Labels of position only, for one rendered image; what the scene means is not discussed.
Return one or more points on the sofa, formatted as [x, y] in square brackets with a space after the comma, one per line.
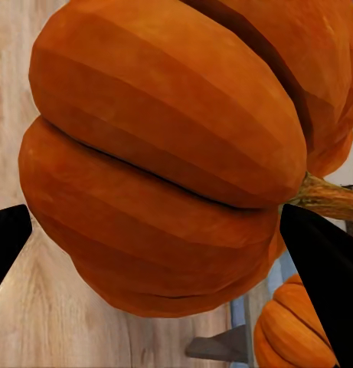
[282, 269]

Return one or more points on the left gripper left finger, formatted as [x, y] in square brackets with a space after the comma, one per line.
[15, 229]

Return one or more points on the coffee table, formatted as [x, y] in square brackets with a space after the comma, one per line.
[236, 345]

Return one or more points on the pumpkin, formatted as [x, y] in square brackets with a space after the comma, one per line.
[289, 334]
[173, 132]

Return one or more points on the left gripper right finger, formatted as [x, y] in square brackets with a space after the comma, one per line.
[323, 256]

